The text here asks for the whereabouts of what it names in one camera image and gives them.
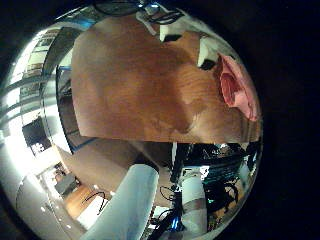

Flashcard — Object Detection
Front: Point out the pink cloth garment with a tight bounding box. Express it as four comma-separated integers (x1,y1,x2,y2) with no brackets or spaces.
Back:
214,52,262,123

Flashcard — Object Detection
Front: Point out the computer rack with blue lights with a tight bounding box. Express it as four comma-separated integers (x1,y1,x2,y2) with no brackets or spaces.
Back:
199,153,252,188

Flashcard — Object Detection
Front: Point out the dark desk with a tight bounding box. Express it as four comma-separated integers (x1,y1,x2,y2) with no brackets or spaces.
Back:
53,170,78,198

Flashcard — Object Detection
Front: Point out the black cable on floor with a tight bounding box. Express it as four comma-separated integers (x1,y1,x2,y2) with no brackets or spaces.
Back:
81,190,108,215

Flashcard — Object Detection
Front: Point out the dark wall monitor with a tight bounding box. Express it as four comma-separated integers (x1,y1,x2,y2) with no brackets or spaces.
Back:
21,115,53,157

